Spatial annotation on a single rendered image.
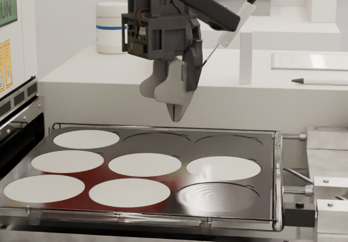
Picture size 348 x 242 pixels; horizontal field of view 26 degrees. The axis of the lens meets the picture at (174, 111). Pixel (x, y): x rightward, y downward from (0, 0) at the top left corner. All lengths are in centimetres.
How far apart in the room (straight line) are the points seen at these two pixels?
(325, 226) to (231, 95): 39
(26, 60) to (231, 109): 33
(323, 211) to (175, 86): 27
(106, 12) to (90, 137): 38
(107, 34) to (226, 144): 45
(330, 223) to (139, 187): 24
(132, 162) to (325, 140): 32
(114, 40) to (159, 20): 53
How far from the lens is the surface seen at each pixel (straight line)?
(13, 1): 115
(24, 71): 120
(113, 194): 93
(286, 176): 117
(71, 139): 116
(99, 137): 116
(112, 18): 148
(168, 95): 101
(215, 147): 111
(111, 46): 149
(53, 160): 106
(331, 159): 114
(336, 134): 118
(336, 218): 88
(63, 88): 125
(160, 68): 104
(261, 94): 121
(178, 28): 98
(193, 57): 99
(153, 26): 96
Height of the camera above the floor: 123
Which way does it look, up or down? 15 degrees down
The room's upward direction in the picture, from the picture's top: straight up
